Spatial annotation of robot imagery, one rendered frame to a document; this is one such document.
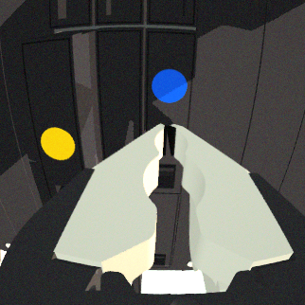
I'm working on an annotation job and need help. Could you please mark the black server rack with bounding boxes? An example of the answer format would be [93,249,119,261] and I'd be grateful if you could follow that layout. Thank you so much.
[0,0,305,271]

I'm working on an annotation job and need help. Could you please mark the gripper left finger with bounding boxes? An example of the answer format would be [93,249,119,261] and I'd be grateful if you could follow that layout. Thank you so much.
[0,124,168,305]

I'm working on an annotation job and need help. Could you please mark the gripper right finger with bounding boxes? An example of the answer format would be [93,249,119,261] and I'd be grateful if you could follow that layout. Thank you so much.
[167,124,305,295]

